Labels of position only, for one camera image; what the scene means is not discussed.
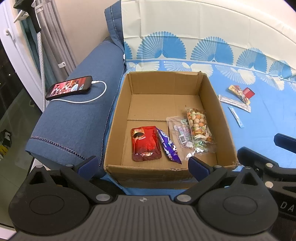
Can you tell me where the grey curtain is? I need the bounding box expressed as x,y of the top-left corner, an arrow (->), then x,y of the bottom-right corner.
19,0 -> 78,82

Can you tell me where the silver long stick packet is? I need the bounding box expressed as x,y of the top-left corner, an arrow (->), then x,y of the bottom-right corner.
218,94 -> 251,113

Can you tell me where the clear candy bag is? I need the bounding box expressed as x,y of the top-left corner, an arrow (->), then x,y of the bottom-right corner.
166,116 -> 201,161

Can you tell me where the red coffee pouch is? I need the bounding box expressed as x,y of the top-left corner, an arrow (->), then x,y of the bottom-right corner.
131,126 -> 162,162

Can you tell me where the blue white fan-pattern cloth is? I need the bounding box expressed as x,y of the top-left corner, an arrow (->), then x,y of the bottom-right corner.
120,1 -> 295,169

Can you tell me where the small red packet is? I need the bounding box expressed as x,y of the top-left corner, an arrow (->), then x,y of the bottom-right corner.
243,87 -> 255,99

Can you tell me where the black smartphone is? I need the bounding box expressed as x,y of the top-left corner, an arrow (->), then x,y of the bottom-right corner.
45,76 -> 93,100

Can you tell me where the white charging cable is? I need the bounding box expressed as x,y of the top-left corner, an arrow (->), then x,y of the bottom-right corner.
51,80 -> 108,104

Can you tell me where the purple chocolate bar wrapper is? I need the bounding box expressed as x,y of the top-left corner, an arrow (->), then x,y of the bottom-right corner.
157,128 -> 182,164

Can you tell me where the yellow snack bar wrapper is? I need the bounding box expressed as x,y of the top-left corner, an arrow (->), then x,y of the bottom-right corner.
228,85 -> 250,105

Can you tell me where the light blue stick packet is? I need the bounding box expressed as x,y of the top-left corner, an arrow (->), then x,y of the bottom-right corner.
228,106 -> 244,128

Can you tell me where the brown cardboard box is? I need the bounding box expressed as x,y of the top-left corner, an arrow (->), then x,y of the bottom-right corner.
103,71 -> 238,189

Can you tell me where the peanut snack bag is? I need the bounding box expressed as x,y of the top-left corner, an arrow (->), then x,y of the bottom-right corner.
185,108 -> 216,153

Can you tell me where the blue denim sofa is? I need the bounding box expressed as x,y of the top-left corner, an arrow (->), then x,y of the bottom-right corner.
25,1 -> 126,177

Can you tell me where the garment steamer stand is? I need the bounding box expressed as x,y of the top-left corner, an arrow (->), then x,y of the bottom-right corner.
14,0 -> 46,111

